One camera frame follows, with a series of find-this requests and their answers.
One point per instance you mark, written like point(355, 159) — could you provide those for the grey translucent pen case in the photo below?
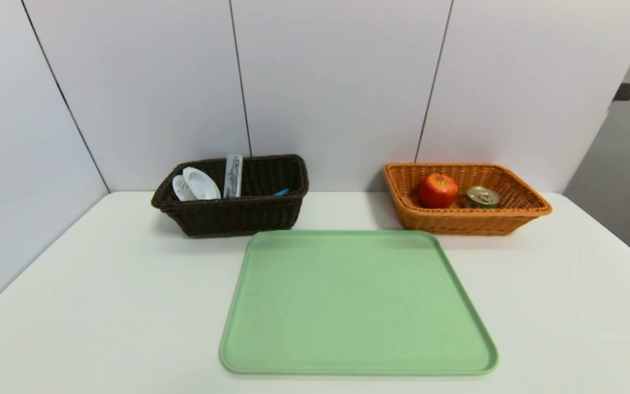
point(233, 178)

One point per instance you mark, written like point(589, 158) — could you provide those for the light green plastic tray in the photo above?
point(369, 317)

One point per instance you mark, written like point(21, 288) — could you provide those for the white perforated plastic cup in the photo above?
point(199, 183)

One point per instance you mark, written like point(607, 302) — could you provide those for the black wall fixture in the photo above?
point(625, 91)

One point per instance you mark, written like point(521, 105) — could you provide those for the dark brown wicker basket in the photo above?
point(238, 216)

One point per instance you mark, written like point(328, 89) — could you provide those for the tin can with gold lid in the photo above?
point(483, 196)

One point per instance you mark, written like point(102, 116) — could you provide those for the orange wicker basket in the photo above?
point(402, 213)

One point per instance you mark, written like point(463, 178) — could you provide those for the red apple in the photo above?
point(438, 190)

